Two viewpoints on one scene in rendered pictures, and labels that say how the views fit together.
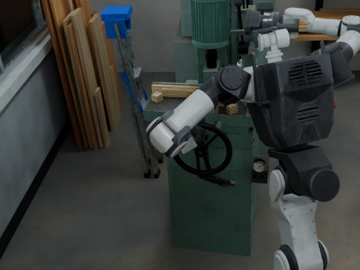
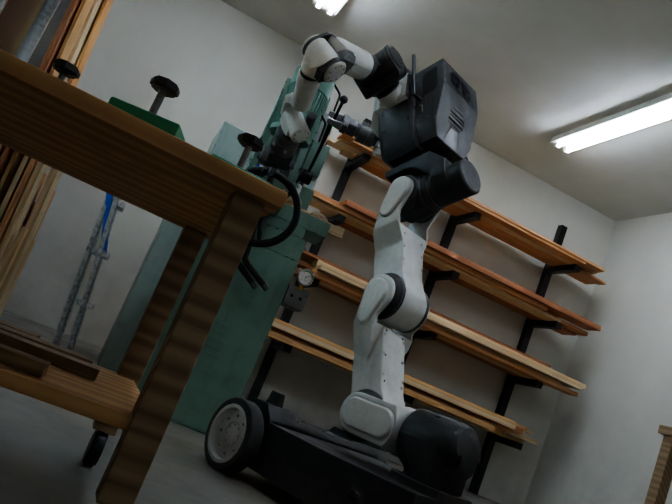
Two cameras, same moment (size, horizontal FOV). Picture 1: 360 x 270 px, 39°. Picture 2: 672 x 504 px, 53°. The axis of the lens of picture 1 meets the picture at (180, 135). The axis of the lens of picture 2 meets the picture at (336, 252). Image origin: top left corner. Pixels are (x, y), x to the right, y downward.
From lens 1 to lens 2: 190 cm
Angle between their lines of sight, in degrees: 48
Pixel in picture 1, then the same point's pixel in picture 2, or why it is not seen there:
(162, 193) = not seen: hidden behind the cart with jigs
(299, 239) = (407, 263)
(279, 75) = (445, 68)
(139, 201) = not seen: hidden behind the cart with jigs
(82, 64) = (30, 183)
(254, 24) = (353, 124)
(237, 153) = (278, 260)
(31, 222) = not seen: outside the picture
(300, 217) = (412, 242)
